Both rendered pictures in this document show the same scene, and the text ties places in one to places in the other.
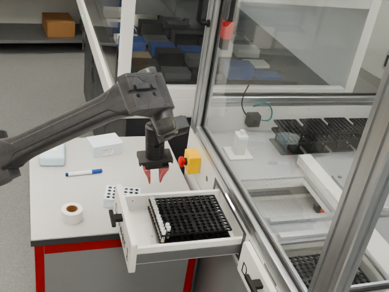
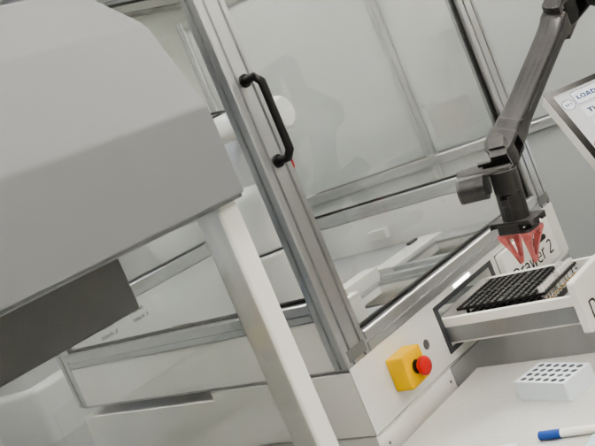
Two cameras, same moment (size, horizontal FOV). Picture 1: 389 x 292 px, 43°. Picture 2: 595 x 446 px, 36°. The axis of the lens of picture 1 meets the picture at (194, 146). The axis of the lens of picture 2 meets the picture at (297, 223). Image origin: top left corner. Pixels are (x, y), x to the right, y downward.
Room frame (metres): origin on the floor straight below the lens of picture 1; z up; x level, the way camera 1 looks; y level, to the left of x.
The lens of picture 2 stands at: (2.48, 1.56, 1.44)
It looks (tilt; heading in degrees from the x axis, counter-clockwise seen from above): 6 degrees down; 243
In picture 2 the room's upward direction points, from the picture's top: 23 degrees counter-clockwise
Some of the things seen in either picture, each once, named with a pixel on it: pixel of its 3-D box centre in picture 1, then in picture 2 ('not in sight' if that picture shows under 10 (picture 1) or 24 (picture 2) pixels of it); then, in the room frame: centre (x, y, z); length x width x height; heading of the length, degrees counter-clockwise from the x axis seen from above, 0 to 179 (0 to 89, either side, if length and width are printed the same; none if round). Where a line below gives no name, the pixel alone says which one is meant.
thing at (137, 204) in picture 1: (190, 222); (517, 300); (1.24, -0.03, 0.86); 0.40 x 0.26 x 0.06; 111
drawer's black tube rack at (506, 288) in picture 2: (187, 221); (520, 297); (1.24, -0.02, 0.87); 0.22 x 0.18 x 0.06; 111
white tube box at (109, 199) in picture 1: (122, 197); (554, 380); (1.42, 0.22, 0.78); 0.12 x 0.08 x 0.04; 96
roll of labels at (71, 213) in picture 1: (72, 213); not in sight; (1.29, 0.37, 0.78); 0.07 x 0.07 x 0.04
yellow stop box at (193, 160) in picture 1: (191, 161); (409, 367); (1.58, 0.00, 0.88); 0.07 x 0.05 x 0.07; 21
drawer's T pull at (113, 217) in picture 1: (116, 218); not in sight; (1.16, 0.20, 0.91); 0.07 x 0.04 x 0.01; 21
